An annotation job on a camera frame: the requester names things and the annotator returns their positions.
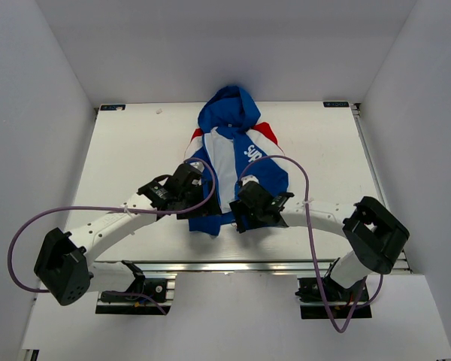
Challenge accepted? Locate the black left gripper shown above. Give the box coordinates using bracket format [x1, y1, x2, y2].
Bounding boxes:
[177, 180, 221, 220]

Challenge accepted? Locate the blue white red hooded jacket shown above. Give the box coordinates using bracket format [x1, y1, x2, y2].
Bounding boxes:
[184, 86, 289, 236]

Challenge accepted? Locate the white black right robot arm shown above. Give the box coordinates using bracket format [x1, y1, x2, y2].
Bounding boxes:
[230, 180, 410, 300]

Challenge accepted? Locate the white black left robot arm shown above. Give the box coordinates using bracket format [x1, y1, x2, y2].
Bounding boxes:
[34, 158, 216, 306]

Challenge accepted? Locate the blue left corner label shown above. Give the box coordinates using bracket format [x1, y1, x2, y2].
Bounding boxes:
[99, 105, 126, 111]

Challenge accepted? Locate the blue corner label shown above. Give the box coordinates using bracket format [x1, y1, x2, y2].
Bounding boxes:
[323, 101, 350, 108]
[99, 105, 126, 111]

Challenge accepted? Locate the blue right corner label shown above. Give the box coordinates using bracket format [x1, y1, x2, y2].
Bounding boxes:
[323, 101, 350, 108]

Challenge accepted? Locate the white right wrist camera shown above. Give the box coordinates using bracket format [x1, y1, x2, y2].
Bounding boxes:
[238, 174, 259, 187]

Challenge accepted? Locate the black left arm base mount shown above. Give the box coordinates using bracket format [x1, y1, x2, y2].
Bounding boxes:
[91, 260, 174, 316]

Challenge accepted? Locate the aluminium front table rail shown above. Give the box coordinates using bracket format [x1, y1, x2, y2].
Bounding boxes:
[93, 259, 409, 274]

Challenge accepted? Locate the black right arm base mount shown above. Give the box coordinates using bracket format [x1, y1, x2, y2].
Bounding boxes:
[295, 277, 372, 320]

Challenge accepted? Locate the aluminium right side rail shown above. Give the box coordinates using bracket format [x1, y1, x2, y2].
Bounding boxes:
[351, 102, 413, 274]

